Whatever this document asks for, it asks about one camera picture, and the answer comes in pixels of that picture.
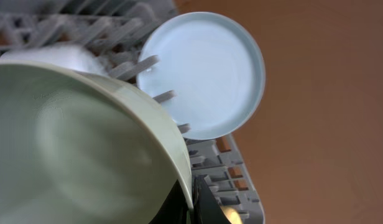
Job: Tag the grey plastic dishwasher rack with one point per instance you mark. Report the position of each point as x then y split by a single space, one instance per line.
116 30

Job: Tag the small light blue bowl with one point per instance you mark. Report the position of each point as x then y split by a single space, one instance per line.
73 57

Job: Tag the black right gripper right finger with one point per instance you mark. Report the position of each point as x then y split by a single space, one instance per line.
206 209

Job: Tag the green bowl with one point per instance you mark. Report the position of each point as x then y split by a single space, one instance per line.
84 148

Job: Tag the yellow cup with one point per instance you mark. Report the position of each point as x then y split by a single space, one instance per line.
231 214

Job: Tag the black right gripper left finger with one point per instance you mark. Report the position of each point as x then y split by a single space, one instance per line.
174 209

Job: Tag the light blue plate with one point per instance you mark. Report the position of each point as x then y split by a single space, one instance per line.
214 67

